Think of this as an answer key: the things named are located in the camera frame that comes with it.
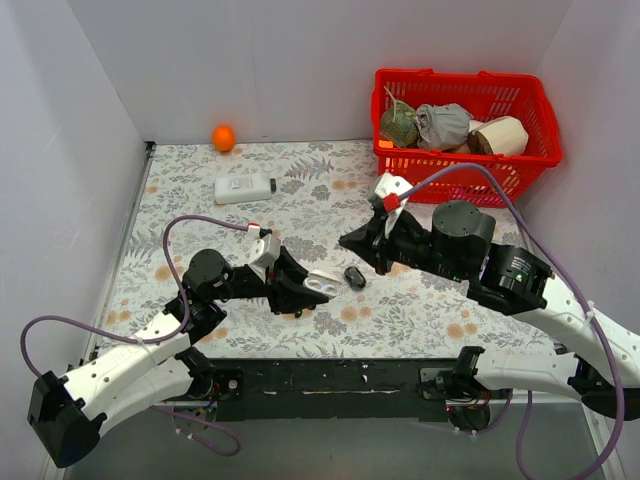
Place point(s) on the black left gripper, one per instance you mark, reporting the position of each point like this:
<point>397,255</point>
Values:
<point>275,284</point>

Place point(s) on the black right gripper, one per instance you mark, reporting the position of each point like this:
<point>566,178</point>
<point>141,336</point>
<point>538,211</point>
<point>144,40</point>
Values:
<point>379,245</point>

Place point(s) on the white earbud charging case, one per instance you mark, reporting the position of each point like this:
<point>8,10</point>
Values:
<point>323,283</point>

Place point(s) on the black earbud charging case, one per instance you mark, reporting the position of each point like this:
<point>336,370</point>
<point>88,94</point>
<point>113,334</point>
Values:
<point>354,278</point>

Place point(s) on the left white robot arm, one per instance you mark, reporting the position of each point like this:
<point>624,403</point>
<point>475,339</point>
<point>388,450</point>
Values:
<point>70,413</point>

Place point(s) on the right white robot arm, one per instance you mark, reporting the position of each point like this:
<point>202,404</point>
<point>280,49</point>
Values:
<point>506,279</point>

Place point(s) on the green melon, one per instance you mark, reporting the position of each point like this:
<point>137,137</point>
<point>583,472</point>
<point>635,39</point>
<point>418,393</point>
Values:
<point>397,123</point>

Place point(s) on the white plastic bottle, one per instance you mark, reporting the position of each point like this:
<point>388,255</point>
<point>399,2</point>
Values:
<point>243,188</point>

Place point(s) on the grey crumpled cloth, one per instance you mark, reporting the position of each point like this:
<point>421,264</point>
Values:
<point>442,127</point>

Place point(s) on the floral patterned table mat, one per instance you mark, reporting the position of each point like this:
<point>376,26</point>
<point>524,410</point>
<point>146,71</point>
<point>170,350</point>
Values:
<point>321,190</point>

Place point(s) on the orange fruit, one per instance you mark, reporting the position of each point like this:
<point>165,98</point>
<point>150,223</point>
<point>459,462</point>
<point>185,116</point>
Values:
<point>223,138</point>

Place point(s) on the red plastic basket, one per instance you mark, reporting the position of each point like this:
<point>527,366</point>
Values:
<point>487,96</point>

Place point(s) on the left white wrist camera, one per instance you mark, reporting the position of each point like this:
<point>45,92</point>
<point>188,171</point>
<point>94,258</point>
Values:
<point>265,250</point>

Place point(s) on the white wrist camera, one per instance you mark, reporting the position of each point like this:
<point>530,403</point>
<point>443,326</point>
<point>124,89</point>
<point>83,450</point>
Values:
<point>385,199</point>
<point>265,250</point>

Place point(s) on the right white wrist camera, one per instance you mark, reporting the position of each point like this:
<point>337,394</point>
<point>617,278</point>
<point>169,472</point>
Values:
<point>385,199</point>

